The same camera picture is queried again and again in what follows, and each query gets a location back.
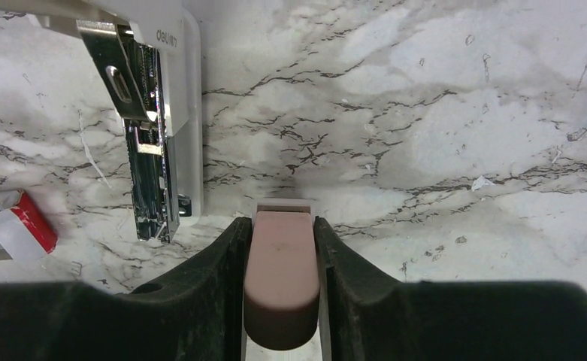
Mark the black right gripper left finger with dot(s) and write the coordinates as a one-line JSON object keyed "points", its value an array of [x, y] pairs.
{"points": [[192, 312]]}

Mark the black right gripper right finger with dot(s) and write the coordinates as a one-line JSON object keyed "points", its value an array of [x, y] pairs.
{"points": [[366, 314]]}

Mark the red staple box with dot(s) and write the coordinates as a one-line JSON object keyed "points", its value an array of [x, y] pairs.
{"points": [[25, 233]]}

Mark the white stapler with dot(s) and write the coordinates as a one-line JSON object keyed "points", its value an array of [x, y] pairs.
{"points": [[148, 54]]}

